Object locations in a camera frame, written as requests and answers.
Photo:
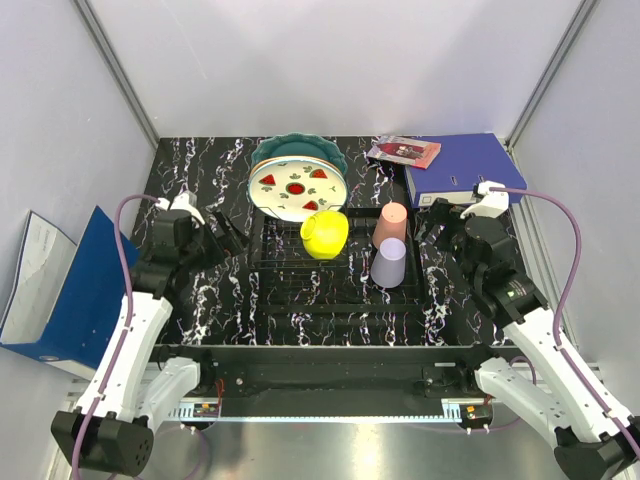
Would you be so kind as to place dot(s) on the black wire dish rack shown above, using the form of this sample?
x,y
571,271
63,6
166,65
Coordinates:
x,y
291,281

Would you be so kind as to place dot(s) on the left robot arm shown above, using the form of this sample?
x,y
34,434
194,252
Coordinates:
x,y
113,425

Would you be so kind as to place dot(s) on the watermelon pattern white plate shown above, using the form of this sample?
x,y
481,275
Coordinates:
x,y
291,189

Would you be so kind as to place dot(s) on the cream bird pattern plate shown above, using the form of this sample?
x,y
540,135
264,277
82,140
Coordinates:
x,y
332,165

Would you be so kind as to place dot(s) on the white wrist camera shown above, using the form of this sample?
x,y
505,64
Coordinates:
x,y
186,201
493,201

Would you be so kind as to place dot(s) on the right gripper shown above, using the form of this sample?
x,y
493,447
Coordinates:
x,y
441,212

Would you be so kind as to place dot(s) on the teal scalloped plate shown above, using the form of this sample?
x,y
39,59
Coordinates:
x,y
300,144

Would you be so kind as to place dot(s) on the yellow bowl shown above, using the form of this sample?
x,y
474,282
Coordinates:
x,y
324,234

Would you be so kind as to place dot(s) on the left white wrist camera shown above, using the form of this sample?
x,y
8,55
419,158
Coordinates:
x,y
186,201

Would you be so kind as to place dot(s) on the pink plastic cup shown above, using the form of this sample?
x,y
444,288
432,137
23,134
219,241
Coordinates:
x,y
392,223

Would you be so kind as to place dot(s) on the lavender plastic cup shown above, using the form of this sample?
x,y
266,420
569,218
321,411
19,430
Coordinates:
x,y
388,268

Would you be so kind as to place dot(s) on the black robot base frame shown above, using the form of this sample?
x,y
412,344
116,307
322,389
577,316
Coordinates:
x,y
331,384

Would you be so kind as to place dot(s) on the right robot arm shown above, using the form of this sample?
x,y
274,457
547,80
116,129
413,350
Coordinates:
x,y
592,435

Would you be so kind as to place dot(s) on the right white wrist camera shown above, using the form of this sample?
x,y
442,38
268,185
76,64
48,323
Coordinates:
x,y
493,201

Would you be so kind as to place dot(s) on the blue open binder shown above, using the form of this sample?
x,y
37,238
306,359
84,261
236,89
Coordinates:
x,y
66,296

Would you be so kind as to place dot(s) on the red cover book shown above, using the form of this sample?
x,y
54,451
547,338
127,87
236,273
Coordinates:
x,y
405,151

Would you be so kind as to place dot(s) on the purple-blue ring binder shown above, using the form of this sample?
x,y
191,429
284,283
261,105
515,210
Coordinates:
x,y
464,161

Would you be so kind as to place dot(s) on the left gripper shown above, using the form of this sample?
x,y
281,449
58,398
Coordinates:
x,y
234,239

